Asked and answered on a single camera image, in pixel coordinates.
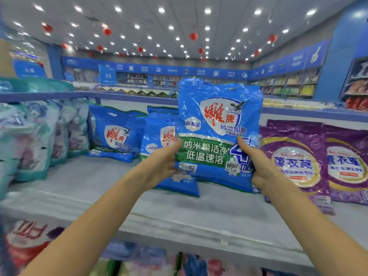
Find blue side wall sign band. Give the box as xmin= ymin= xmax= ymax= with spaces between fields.
xmin=248 ymin=40 xmax=331 ymax=79

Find pink floral detergent bag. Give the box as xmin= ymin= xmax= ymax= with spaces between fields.
xmin=178 ymin=253 xmax=259 ymax=276

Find small blue hanging sign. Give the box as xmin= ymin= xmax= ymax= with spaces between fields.
xmin=13 ymin=59 xmax=47 ymax=79

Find narrow blue wall column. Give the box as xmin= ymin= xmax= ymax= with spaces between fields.
xmin=47 ymin=44 xmax=64 ymax=81

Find person's left hand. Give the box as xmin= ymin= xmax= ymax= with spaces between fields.
xmin=135 ymin=139 xmax=183 ymax=192

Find grey blue-framed shelf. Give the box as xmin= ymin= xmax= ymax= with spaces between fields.
xmin=0 ymin=90 xmax=368 ymax=276

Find red white Libai bags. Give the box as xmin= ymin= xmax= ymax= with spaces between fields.
xmin=5 ymin=220 xmax=65 ymax=268

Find blue tan pillar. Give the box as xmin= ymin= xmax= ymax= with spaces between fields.
xmin=0 ymin=14 xmax=16 ymax=78

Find blue hanging aisle sign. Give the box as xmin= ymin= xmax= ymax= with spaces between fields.
xmin=98 ymin=64 xmax=117 ymax=85

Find person's left forearm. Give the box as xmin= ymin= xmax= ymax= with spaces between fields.
xmin=18 ymin=172 xmax=147 ymax=276

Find person's right hand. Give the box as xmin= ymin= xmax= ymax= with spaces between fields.
xmin=237 ymin=137 xmax=284 ymax=196

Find person's right forearm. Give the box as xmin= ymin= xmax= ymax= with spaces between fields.
xmin=264 ymin=181 xmax=368 ymax=276

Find row of red bottles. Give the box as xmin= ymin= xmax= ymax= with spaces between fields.
xmin=345 ymin=96 xmax=368 ymax=111

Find group of ceiling spotlights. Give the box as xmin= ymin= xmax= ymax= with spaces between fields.
xmin=11 ymin=4 xmax=318 ymax=59

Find group of red lanterns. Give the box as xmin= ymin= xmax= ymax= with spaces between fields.
xmin=41 ymin=23 xmax=279 ymax=64

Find row of house-shaped cartons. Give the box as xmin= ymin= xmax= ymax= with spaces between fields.
xmin=96 ymin=86 xmax=179 ymax=99

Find blue back wall sign band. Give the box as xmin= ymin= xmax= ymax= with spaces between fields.
xmin=62 ymin=56 xmax=251 ymax=81

